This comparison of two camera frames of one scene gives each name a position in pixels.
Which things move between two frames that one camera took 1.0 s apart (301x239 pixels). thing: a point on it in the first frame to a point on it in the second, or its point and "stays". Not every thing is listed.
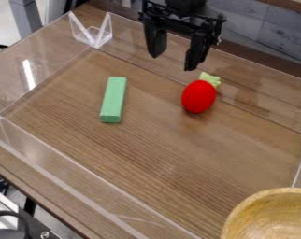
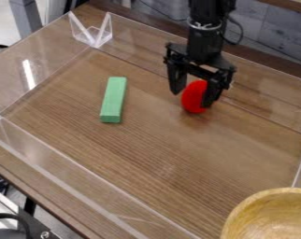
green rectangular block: (113, 100) stays
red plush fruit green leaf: (199, 93) stays
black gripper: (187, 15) to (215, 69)
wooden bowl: (274, 214) stays
